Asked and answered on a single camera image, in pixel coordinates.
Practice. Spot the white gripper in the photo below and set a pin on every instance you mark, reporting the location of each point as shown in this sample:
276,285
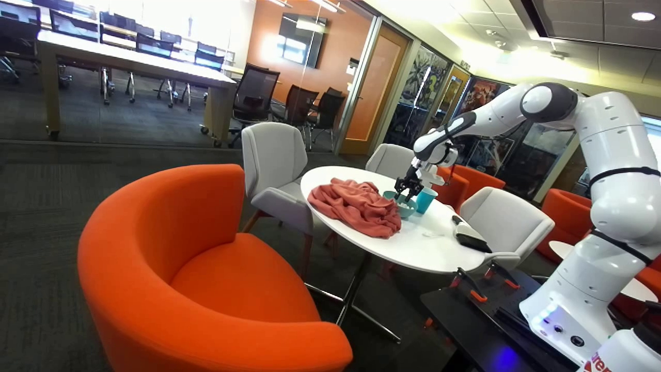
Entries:
430,167

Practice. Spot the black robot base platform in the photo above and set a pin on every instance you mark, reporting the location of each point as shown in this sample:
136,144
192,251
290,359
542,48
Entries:
476,332

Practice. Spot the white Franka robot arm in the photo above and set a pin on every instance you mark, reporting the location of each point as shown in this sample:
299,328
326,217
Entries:
621,145

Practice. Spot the blue cup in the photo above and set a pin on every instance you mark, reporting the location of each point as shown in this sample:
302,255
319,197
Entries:
424,202

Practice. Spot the green bowl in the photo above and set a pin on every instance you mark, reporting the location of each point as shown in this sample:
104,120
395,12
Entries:
397,206

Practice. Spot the red crumpled cloth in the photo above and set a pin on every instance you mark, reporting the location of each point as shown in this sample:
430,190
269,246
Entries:
359,206

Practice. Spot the black hand brush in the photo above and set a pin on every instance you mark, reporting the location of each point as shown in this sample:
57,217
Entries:
473,242

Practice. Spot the orange wooden door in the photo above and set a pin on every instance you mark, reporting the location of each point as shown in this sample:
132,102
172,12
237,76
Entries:
374,90

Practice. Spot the black office chair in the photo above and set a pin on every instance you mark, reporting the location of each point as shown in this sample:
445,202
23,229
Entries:
301,104
331,105
255,93

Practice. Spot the chrome table base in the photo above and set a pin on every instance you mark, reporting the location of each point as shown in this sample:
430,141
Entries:
355,296

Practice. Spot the orange clamp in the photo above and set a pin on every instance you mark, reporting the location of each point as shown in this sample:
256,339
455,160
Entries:
477,296
510,283

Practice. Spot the grey armchair with wooden legs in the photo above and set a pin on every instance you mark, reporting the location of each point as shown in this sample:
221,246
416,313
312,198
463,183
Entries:
276,166

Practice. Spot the large orange tub armchair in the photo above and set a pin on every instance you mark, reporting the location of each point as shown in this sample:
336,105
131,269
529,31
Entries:
208,275

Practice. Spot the black computer monitor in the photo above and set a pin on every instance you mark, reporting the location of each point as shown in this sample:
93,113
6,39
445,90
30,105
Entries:
209,54
155,41

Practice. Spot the round ceiling light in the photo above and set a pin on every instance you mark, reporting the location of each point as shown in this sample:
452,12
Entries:
643,16

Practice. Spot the long wooden desk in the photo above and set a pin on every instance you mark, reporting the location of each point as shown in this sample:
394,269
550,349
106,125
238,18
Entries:
131,63

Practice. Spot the wall mounted screen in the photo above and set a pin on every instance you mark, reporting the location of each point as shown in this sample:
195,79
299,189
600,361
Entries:
302,39

